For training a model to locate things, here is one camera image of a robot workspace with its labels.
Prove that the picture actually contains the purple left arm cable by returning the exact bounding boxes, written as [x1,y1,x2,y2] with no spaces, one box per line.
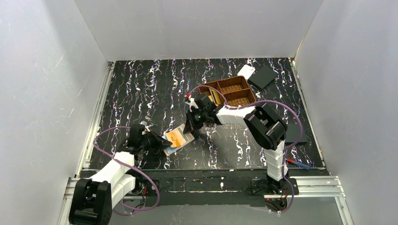
[92,126,161,217]

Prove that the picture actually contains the black flat box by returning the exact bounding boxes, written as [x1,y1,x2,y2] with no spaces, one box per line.
[247,66,278,90]

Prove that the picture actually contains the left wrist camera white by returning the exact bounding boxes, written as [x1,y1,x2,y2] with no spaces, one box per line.
[140,121,150,132]

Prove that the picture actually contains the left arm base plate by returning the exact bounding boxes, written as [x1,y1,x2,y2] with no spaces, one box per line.
[131,180,160,196]

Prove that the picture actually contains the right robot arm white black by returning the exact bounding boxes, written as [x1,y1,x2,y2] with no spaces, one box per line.
[184,94,288,181]

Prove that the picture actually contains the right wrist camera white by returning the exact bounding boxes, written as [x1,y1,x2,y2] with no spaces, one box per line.
[184,94,199,112]

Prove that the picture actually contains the gold credit card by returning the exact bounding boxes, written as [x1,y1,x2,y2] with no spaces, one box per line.
[165,128,189,148]

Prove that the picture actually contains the brown woven divided basket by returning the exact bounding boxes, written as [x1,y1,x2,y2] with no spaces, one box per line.
[202,76,257,107]

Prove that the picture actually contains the red blue screwdriver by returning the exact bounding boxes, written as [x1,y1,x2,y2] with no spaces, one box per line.
[286,158,311,170]

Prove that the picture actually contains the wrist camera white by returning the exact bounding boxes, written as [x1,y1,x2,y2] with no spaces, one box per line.
[184,94,199,112]
[140,121,150,132]

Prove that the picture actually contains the black pad on table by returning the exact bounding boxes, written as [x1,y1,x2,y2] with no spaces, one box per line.
[285,124,308,145]

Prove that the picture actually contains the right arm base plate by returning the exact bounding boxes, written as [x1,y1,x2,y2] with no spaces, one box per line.
[246,178,299,196]

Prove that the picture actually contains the white small box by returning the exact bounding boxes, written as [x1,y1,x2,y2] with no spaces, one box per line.
[237,65,255,80]

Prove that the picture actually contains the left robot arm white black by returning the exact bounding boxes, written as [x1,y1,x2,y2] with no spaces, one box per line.
[68,139,161,225]

